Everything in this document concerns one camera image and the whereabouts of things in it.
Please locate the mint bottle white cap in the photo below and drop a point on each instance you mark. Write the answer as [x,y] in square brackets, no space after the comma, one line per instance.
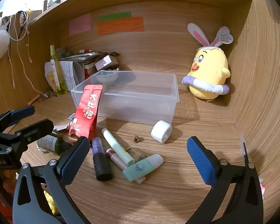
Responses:
[140,168]

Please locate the yellow chick plush toy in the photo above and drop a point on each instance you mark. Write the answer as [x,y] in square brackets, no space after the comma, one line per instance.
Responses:
[207,74]

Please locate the clear plastic storage bin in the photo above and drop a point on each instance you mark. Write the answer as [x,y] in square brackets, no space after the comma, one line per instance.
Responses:
[135,107]

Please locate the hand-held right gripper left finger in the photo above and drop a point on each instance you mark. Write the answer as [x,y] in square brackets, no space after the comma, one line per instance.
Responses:
[74,161]

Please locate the red white marker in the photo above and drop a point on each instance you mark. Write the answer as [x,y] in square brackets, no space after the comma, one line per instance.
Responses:
[85,50]

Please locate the wooden stick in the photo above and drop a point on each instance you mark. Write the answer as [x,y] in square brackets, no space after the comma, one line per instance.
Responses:
[33,99]

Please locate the green white lip balm tube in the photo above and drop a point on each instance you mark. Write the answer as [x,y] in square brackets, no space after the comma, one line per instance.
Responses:
[116,147]

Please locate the white bowl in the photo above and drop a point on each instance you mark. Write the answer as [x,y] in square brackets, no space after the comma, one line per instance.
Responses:
[106,78]

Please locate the green sticky note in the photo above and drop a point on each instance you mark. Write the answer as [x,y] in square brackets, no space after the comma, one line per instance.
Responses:
[115,16]

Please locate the orange sticky note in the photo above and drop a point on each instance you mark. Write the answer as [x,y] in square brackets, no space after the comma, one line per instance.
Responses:
[120,26]

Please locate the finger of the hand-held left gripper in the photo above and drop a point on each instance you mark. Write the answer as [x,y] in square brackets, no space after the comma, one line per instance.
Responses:
[23,112]
[40,126]

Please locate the red book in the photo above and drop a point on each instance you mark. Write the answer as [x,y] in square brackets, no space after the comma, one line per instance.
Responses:
[89,71]

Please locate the pink sticky note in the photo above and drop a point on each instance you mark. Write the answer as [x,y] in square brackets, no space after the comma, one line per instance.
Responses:
[80,24]

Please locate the yellow soft object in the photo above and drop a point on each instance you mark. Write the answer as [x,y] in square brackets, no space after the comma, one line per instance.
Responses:
[50,201]

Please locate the red foil packet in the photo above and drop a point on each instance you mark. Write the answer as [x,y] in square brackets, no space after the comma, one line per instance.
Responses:
[86,114]

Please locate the purple bottle black cap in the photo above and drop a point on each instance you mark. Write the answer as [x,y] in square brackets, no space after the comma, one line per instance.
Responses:
[101,165]

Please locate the pink lip gloss tube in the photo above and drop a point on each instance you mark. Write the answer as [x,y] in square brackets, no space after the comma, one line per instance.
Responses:
[115,158]

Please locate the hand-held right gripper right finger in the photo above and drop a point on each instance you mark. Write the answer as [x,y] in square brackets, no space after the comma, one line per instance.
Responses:
[200,161]

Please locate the dark green glass bottle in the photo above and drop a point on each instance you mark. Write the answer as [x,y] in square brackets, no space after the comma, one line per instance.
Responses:
[51,143]

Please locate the pile of magazines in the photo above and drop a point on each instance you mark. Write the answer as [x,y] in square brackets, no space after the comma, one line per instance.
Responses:
[80,57]

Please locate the small cardboard box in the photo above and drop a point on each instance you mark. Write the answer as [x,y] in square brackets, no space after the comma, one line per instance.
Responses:
[105,61]

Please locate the hanging patterned pouch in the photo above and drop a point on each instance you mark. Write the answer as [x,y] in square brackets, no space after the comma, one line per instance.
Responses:
[21,22]

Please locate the brown nutshell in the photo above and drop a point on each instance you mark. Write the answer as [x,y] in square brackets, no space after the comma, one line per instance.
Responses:
[137,139]

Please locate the yellow spray bottle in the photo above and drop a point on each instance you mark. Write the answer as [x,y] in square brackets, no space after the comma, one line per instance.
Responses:
[59,79]

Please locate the white tube orange label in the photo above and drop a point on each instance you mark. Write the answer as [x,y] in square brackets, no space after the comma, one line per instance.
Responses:
[51,80]

